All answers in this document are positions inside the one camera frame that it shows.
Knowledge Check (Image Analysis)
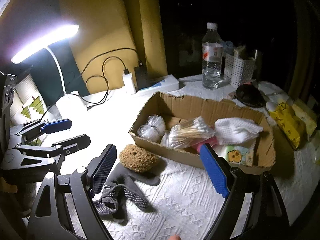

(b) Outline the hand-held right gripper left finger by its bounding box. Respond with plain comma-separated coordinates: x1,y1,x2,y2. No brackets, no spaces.
26,144,117,240

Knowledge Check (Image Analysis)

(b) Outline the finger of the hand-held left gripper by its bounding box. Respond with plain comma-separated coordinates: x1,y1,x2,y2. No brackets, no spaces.
7,134,91,175
10,119,72,143

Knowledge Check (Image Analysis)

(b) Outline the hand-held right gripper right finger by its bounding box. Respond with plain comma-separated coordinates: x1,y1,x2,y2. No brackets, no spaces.
199,144,288,240

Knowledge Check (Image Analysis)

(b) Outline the cartoon printed tissue pack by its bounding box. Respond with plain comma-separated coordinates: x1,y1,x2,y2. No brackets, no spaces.
221,145,256,167

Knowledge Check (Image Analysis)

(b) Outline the pink packaged item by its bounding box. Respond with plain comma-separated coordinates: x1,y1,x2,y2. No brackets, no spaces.
192,136,218,153

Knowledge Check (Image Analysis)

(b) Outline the grey dotted glove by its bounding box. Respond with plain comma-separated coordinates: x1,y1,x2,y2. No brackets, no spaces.
92,164,162,224

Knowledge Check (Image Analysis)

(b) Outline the brown fuzzy sponge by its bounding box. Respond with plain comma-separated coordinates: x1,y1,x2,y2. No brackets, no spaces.
119,144,160,173

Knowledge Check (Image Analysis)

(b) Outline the white paper towel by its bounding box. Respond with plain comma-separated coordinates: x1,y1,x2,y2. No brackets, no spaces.
214,117,264,145

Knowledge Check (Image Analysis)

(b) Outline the bag of cotton swabs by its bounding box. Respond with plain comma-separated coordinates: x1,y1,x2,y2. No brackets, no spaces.
160,116,215,149

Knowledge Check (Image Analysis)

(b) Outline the clear bag of cotton balls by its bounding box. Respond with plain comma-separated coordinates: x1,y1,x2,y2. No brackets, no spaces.
137,124,163,143
146,114,167,130

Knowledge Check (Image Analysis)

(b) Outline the brown cardboard box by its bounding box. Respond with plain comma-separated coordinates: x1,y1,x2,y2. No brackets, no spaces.
128,92,276,169

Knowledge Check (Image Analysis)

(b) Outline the person's left forearm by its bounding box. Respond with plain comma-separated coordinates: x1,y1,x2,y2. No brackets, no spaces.
0,179,38,218

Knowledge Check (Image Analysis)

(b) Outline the green tree printed paper bag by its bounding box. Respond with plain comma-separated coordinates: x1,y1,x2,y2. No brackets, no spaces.
10,75,56,131

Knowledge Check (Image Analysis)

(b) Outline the white embossed tablecloth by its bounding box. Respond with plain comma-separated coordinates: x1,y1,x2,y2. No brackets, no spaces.
22,75,320,240

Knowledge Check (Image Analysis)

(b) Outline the dark green board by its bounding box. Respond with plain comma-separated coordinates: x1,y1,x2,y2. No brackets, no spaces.
30,41,90,106

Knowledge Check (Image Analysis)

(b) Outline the white LED desk lamp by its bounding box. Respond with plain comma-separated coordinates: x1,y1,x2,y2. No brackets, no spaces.
11,24,88,122

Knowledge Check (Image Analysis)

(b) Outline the white charger plug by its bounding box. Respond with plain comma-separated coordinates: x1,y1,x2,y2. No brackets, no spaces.
122,67,137,95

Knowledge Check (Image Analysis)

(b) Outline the black round lid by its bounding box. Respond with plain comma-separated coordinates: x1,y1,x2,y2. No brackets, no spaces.
235,84,266,108

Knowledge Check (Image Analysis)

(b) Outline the yellow wet wipes pack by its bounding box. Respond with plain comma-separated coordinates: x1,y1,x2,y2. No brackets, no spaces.
269,102,308,150

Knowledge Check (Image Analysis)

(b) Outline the black power adapter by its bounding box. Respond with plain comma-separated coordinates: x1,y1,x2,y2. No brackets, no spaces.
134,60,150,92

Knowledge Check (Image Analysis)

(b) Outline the white and blue flat box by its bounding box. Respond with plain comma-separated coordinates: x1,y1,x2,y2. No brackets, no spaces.
135,75,180,97

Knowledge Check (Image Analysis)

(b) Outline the white crumpled cloth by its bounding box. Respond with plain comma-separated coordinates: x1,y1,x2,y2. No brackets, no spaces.
257,80,293,105

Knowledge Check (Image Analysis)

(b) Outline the white perforated plastic basket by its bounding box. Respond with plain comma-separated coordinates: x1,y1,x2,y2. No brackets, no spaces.
224,52,256,87

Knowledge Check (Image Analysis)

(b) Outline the pale yellow tissue box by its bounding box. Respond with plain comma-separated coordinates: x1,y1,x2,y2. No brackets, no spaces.
292,99,318,140

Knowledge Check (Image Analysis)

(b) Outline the clear plastic water bottle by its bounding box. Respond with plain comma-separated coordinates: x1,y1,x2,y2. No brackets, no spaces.
201,22,224,90

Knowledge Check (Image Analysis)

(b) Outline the yellow curtain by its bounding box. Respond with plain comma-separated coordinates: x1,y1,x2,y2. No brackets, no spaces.
56,0,168,93

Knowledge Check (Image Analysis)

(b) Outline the metal thermos flask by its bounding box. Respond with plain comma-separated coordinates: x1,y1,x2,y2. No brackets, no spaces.
252,49,263,73

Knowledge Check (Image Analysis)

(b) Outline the paper packet in basket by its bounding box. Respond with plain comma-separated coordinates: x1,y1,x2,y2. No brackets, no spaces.
234,44,250,60

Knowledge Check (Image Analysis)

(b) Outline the blue plastic bag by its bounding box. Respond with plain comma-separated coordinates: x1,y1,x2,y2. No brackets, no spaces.
222,40,235,55

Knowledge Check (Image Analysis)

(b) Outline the dark glass window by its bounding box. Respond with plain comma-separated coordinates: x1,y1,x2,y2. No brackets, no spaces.
157,0,300,81

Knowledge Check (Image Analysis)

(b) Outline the black charging cable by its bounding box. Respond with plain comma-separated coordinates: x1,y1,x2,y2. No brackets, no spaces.
82,48,140,105

